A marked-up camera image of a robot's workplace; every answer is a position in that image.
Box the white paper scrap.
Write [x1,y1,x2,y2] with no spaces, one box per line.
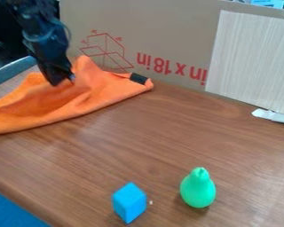
[250,107,284,125]

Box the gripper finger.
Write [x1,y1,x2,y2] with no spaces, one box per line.
[38,60,77,87]

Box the green toy pear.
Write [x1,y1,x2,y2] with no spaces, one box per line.
[178,167,218,209]

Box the blue block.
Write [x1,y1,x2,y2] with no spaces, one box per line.
[111,182,148,224]

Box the white board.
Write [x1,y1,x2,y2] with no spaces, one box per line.
[203,9,284,116]

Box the cardboard box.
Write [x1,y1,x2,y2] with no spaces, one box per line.
[58,0,284,92]

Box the orange cloth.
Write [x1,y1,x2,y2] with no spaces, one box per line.
[0,54,155,137]

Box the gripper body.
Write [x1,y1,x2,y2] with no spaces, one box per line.
[20,17,74,67]

